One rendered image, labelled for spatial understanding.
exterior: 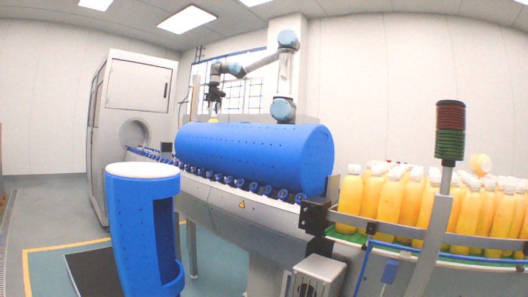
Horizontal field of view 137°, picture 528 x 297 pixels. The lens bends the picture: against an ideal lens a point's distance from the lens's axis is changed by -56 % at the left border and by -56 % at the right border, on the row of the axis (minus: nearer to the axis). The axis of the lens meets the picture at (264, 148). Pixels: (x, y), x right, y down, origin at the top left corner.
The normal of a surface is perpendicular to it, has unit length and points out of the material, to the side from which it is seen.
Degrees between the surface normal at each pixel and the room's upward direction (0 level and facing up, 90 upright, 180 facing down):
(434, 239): 90
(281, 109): 99
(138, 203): 90
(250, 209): 70
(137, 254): 90
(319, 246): 90
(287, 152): 77
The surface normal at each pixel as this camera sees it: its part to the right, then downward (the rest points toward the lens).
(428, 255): -0.65, 0.00
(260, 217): -0.59, -0.34
